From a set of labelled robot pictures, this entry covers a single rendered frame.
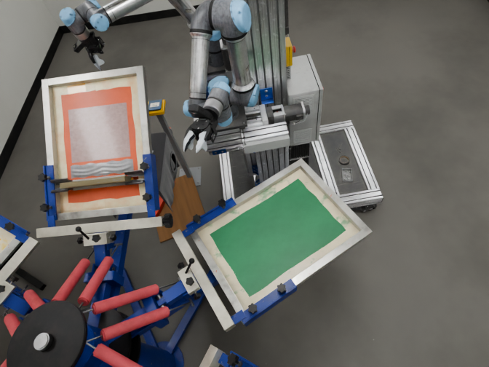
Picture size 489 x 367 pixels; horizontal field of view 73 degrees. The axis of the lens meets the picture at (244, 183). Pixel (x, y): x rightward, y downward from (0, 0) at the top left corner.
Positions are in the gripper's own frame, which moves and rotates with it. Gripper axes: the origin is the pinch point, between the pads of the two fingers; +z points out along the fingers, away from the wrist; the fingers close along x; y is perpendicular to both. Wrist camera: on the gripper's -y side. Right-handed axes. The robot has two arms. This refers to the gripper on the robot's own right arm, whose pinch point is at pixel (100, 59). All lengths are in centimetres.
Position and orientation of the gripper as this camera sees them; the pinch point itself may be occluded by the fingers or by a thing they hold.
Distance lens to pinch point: 221.5
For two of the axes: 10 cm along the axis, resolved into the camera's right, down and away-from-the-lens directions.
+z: 1.1, 2.6, 9.6
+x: -0.8, -9.6, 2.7
